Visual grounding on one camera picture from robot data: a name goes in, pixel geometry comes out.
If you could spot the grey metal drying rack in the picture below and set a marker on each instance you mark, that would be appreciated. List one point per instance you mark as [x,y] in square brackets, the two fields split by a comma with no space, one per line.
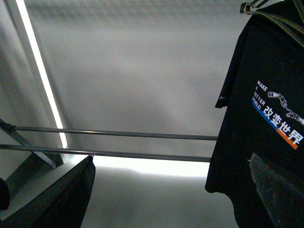
[24,145]

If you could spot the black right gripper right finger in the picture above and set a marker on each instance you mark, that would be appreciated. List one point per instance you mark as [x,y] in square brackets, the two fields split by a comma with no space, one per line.
[281,192]

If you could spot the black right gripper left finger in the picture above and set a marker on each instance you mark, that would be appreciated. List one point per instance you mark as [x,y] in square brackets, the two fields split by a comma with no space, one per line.
[62,205]

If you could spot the black printed t-shirt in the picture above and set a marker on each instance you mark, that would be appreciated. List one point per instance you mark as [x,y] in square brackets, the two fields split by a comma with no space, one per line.
[264,96]

